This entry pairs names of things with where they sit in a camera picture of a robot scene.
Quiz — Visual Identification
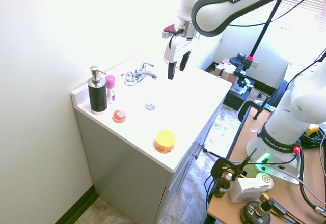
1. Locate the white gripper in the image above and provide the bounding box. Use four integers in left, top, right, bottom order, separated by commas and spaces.
164, 34, 198, 80

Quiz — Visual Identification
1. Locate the chrome sink faucet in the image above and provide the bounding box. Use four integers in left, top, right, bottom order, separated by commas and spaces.
121, 62, 157, 86

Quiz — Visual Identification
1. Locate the brown cardboard box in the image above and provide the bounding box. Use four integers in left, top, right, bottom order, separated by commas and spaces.
214, 57, 237, 83

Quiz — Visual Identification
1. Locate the white sink countertop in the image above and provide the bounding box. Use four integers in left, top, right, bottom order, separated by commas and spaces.
71, 50, 233, 173

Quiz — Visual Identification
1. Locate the black tripod head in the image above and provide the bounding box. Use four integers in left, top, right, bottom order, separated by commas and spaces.
228, 52, 260, 94

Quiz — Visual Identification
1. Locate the white bottle with pink cap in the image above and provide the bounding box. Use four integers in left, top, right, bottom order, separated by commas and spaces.
105, 74, 116, 104

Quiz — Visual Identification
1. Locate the small red round container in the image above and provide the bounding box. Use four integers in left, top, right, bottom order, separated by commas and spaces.
112, 109, 127, 124

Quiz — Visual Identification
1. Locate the orange jar with yellow lid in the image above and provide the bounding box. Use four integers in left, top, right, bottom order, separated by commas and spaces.
154, 129, 177, 155

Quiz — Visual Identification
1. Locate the black metal clamp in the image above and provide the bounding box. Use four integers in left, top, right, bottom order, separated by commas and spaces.
210, 148, 257, 181
238, 101, 264, 123

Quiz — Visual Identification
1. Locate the black chrome soap dispenser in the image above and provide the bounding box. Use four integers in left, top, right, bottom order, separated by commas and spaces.
87, 65, 107, 116

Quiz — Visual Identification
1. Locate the grey vanity cabinet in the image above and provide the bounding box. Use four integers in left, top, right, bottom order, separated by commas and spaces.
75, 95, 227, 224

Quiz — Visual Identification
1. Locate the brown dropper bottle white cap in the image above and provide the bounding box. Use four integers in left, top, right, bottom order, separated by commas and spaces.
213, 172, 233, 199

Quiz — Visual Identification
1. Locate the wooden work table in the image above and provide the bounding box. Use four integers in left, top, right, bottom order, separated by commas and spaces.
206, 105, 326, 224

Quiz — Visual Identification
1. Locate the white cardboard box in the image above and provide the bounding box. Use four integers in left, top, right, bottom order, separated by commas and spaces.
228, 177, 271, 204

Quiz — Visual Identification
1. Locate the round white tin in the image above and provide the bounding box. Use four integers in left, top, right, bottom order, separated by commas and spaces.
255, 172, 274, 190

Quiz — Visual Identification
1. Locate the yellow black device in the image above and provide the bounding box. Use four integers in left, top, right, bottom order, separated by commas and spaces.
305, 123, 320, 137

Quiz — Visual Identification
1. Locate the black round jar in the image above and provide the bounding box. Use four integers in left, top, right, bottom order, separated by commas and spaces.
240, 200, 271, 224

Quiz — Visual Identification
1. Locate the red wrist camera mount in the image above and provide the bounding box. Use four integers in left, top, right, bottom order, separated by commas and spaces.
162, 23, 179, 39

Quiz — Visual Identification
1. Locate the black camera stand pole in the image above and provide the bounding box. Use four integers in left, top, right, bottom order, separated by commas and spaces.
248, 0, 284, 60

